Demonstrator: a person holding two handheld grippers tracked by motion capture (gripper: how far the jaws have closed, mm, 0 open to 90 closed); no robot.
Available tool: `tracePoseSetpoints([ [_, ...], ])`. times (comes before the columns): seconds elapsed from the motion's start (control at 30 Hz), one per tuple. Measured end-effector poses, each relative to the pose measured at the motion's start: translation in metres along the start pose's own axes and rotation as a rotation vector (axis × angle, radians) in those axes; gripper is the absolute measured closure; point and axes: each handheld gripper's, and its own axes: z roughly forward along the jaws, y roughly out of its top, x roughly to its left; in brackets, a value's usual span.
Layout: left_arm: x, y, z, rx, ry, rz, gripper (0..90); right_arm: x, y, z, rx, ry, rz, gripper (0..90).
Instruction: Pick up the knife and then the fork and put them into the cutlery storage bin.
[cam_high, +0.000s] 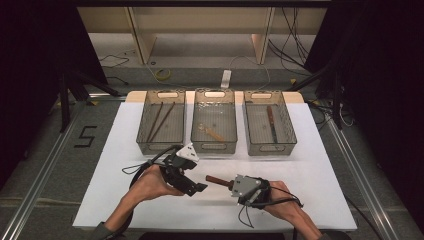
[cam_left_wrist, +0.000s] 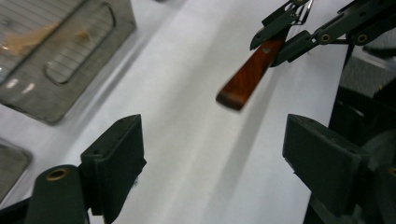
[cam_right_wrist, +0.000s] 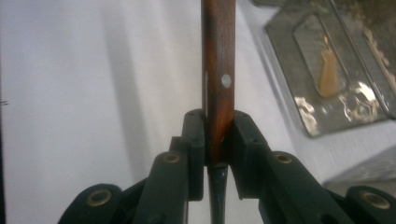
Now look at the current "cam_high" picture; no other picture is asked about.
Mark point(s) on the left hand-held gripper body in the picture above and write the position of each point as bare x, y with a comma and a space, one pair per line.
181, 160

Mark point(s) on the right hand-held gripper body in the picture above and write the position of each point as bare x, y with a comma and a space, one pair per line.
248, 188

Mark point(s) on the grey mesh tray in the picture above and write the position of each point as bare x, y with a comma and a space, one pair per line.
216, 115
170, 133
286, 126

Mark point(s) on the person's right hand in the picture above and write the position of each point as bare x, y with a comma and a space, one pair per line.
283, 203

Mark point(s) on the person's left hand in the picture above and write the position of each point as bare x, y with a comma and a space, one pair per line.
151, 185

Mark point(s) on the white power strip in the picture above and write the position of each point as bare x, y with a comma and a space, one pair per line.
226, 79

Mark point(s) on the beige wooden shelf unit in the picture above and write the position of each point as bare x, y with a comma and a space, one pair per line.
143, 46

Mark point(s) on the black metal stand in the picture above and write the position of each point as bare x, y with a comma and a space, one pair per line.
337, 100
64, 100

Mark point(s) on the black curtain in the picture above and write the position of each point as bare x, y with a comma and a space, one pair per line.
383, 66
26, 66

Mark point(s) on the aluminium floor rail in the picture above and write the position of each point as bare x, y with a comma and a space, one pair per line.
358, 180
48, 166

